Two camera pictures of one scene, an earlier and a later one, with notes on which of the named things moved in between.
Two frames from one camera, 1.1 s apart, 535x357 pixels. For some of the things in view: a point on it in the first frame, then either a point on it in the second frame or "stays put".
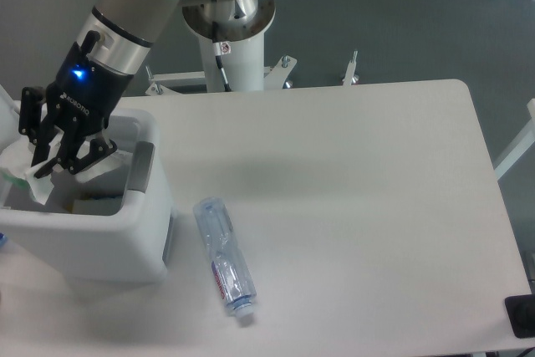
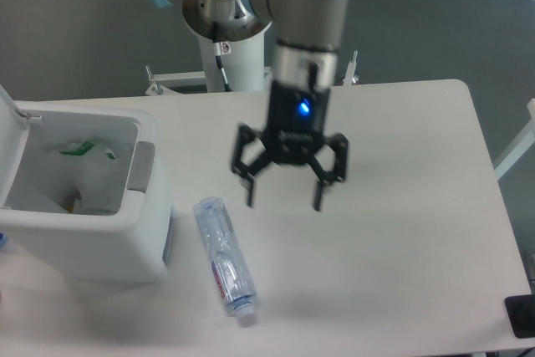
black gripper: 85,93 -> 297,122
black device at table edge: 522,310 stays put
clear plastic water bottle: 227,261 stays put
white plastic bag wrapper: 16,166 -> 94,169
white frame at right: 524,141 stays put
